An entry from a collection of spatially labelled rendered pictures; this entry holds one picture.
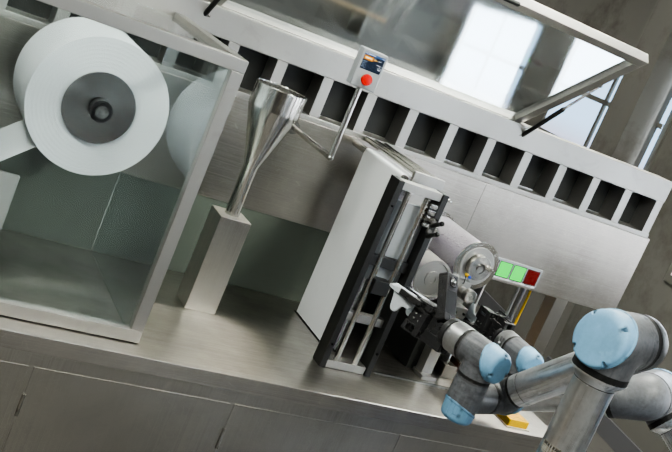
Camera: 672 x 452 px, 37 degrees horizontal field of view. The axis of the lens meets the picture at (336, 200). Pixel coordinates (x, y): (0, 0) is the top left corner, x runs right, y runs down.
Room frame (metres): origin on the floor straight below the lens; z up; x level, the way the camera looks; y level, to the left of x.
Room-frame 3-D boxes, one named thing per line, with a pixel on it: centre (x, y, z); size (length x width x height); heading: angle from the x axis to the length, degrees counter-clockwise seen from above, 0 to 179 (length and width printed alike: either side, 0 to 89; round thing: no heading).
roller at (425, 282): (2.92, -0.28, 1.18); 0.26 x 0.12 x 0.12; 29
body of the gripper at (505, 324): (2.80, -0.55, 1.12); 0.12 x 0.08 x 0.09; 29
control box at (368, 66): (2.63, 0.05, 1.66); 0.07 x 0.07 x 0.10; 17
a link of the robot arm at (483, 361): (2.13, -0.43, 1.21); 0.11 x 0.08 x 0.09; 44
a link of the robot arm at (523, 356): (2.66, -0.63, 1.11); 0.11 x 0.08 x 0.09; 29
